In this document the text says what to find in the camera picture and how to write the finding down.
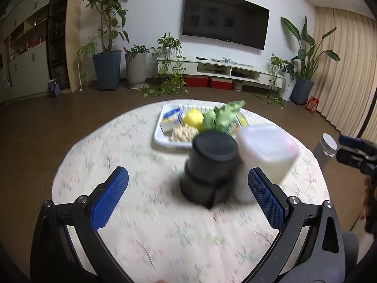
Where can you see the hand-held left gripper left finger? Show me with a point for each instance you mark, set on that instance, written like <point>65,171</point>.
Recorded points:
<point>112,194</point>

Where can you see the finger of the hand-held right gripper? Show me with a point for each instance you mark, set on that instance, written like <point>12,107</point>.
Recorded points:
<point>349,141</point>
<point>350,157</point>

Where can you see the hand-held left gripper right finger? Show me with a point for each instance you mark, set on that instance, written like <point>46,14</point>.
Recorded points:
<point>265,196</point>

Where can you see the translucent plastic container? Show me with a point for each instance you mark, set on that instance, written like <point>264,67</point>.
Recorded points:
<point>268,153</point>

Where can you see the black cylindrical container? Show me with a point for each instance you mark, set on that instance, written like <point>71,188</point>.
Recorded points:
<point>206,168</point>

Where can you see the white plastic tray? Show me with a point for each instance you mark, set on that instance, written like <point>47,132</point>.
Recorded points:
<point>165,137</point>

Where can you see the large rectangular yellow sponge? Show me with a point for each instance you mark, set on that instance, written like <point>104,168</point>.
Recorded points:
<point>242,120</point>

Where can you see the green leafy vegetable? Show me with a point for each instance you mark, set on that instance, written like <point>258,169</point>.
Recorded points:
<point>218,118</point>

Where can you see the white and blue milk carton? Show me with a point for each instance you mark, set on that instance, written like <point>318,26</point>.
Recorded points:
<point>172,119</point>

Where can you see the yellow lemon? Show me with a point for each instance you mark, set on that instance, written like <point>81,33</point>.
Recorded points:
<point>193,118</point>

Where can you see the grey trash can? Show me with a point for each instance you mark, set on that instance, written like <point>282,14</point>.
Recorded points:
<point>322,156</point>

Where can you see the round table with floral cloth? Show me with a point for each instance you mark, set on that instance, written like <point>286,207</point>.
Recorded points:
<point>147,227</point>

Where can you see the red packet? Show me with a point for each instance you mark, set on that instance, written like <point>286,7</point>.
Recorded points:
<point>312,104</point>

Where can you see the large-leaf plant in dark pot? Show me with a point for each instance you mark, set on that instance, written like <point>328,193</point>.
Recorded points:
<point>303,91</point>

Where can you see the beige curtain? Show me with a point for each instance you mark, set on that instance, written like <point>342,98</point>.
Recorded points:
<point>347,64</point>

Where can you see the person's grey trouser leg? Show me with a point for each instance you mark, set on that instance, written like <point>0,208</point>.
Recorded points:
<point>350,256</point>

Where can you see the trailing plant in white pot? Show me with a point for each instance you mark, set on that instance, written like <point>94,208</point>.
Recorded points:
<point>277,63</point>

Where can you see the small white pot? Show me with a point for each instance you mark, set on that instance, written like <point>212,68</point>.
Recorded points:
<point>237,85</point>

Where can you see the blue printed box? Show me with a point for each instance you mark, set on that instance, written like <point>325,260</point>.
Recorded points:
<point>54,88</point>

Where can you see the red storage box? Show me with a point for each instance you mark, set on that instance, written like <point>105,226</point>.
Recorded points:
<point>221,83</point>
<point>196,81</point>

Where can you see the tall potted tree plant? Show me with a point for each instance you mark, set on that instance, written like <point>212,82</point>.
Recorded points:
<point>106,70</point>

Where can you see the plant in ribbed pot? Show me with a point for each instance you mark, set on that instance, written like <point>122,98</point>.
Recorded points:
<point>136,70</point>

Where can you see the white television cabinet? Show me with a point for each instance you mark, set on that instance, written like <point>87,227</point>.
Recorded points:
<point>206,68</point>

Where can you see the spider plant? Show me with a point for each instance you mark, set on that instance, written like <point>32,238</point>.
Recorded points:
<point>87,48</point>

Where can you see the black remote control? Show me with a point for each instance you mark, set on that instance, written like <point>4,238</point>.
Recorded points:
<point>201,58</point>

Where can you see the trailing vine plant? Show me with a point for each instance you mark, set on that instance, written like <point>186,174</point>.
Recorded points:
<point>169,47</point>

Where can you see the dark display shelf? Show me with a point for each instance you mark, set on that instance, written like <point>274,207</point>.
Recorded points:
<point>59,35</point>

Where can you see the white wall cabinet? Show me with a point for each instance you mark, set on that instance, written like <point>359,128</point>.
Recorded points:
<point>26,70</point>

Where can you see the wall-mounted television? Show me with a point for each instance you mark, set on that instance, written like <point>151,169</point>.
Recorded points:
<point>223,17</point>

